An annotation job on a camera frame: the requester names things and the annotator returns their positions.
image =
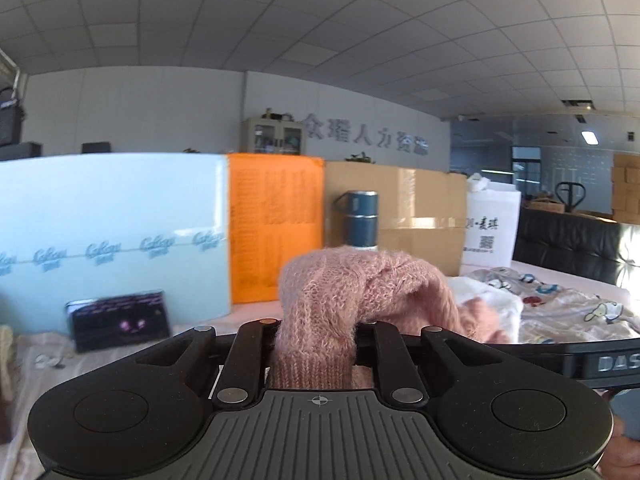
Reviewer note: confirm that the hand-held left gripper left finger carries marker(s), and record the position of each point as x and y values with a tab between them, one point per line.
249	357

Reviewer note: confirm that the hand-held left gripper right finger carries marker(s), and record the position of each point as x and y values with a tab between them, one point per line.
387	357

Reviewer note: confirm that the pink knitted sweater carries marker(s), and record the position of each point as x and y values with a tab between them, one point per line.
340	290

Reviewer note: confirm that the person's right hand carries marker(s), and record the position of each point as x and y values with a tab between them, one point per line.
625	455

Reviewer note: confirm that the cartoon printed cloth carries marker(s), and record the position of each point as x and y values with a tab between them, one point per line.
565	305

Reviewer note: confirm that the white garment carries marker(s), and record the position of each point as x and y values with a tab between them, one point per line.
495	305

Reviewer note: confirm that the black leather sofa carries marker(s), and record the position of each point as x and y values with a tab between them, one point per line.
565	240

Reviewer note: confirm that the black smartphone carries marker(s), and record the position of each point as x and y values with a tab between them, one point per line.
120	320

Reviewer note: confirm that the orange printed box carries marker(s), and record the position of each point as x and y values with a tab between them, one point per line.
275	220

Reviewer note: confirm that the dark blue thermos bottle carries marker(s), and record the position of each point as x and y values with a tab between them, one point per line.
361	220

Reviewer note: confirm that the grey printed zipper cloth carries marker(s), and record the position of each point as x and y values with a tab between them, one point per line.
100	367

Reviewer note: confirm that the white paper bag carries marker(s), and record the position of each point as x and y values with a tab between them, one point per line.
492	230

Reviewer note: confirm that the pallet jack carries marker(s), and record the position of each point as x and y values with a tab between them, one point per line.
571	195

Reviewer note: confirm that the stack of cardboard boxes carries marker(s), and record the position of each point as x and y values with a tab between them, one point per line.
627	187

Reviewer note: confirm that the light blue printed box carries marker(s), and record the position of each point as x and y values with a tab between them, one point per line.
110	220

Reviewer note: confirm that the glass door cabinet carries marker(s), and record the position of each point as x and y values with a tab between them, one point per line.
272	136

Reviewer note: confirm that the ceiling light panel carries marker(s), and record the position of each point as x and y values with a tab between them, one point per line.
589	138

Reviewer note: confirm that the cream knitted item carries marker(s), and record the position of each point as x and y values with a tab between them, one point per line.
5	360

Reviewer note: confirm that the grey wall lettering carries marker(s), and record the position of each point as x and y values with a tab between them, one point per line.
367	136

